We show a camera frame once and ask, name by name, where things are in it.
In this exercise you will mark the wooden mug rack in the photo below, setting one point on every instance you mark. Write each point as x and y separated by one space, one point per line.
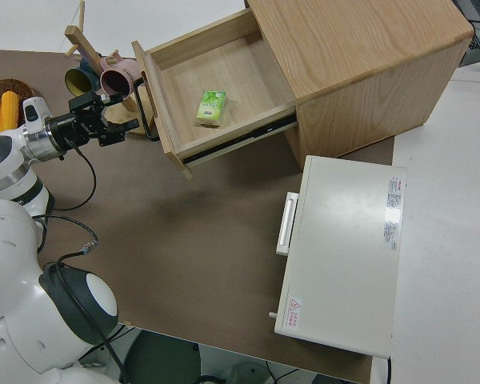
78 38

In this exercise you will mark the brown wicker basket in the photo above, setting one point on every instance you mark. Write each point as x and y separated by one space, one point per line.
24 86

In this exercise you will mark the brown table mat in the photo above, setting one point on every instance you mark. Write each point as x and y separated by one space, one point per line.
184 240

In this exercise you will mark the green tissue pack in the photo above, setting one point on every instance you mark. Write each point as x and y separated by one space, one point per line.
212 108

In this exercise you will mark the blue mug yellow inside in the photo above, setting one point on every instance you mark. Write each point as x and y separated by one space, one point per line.
78 80

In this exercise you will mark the dark round pedestal base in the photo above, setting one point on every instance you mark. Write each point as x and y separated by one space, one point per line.
164 360

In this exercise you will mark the light wooden cabinet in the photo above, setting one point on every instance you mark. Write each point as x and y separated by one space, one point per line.
364 60

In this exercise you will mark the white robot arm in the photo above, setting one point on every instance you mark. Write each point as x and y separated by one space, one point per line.
8 168

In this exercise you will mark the white toaster oven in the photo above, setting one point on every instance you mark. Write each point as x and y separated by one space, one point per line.
344 260

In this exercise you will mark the light wooden drawer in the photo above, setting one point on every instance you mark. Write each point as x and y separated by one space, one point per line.
244 72

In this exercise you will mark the pink ceramic mug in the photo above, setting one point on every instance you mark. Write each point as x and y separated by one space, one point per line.
126 66

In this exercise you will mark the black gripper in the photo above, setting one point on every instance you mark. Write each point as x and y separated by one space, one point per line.
80 126

